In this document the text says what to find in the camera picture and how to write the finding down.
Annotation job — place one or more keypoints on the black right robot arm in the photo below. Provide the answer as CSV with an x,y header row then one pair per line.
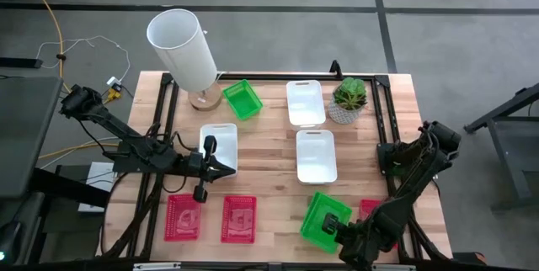
x,y
412,170

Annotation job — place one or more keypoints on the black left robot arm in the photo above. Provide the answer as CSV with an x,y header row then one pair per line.
x,y
126,136

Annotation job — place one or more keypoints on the black flat bar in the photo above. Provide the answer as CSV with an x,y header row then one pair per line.
x,y
19,62

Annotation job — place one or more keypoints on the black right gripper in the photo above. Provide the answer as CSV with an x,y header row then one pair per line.
x,y
337,228

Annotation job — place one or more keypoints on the red slotted plastic basket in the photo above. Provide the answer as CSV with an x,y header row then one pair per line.
x,y
182,218
367,207
238,220

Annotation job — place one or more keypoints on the silver metal bracket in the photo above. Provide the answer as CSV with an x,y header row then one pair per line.
x,y
156,266
393,267

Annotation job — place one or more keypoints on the black aluminium table frame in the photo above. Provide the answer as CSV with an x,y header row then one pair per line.
x,y
273,76

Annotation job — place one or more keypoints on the green slotted plastic basket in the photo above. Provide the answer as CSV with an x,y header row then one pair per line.
x,y
243,100
316,220

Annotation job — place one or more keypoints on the black and orange clamp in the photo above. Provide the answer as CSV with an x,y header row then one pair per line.
x,y
469,258

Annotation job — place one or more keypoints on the potted green succulent plant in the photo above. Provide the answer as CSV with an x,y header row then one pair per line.
x,y
349,94

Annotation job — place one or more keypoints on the white power adapter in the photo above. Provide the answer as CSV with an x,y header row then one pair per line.
x,y
114,81

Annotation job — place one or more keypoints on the yellow plug connector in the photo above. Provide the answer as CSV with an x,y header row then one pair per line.
x,y
112,95

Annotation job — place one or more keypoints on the dark metal side table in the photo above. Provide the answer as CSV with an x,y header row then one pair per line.
x,y
509,153

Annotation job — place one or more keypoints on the dark grey desk top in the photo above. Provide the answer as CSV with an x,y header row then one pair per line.
x,y
25,136

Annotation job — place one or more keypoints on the black device with green light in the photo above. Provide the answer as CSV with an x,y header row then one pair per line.
x,y
8,241

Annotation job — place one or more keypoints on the white cylinder lamp wooden base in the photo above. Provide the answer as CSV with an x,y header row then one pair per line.
x,y
181,52

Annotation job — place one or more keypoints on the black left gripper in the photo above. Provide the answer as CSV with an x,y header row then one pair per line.
x,y
201,187

